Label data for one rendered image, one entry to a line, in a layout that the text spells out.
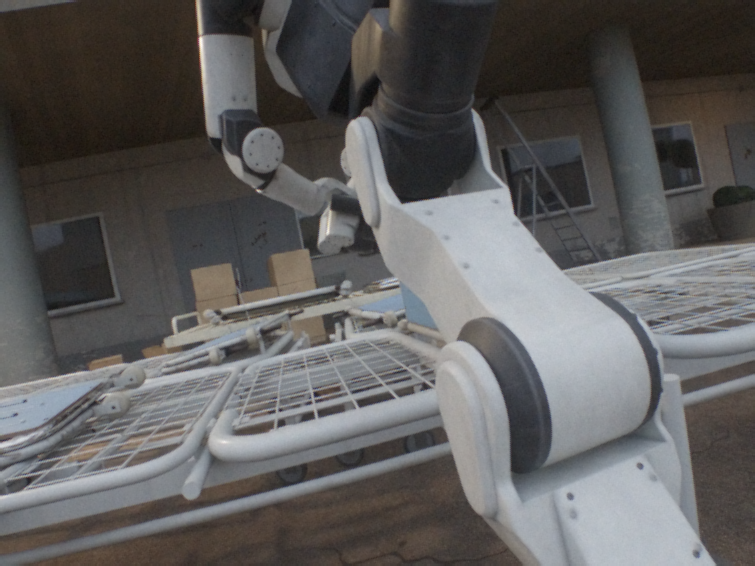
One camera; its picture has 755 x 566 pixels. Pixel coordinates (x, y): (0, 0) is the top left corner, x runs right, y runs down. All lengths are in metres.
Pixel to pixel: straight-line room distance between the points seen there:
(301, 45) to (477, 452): 0.63
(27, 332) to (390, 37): 5.25
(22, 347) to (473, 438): 5.31
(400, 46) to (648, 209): 6.34
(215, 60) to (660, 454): 0.80
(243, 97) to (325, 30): 0.20
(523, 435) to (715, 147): 11.07
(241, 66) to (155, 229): 6.54
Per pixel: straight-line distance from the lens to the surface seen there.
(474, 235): 0.49
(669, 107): 10.75
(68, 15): 4.73
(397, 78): 0.53
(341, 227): 0.95
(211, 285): 4.56
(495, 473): 0.40
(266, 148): 0.82
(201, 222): 7.13
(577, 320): 0.41
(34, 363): 5.55
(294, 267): 4.61
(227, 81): 0.82
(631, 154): 6.81
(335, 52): 0.70
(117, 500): 0.97
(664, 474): 0.49
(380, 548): 1.33
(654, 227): 6.78
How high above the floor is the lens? 0.72
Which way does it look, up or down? 2 degrees down
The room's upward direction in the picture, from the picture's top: 12 degrees counter-clockwise
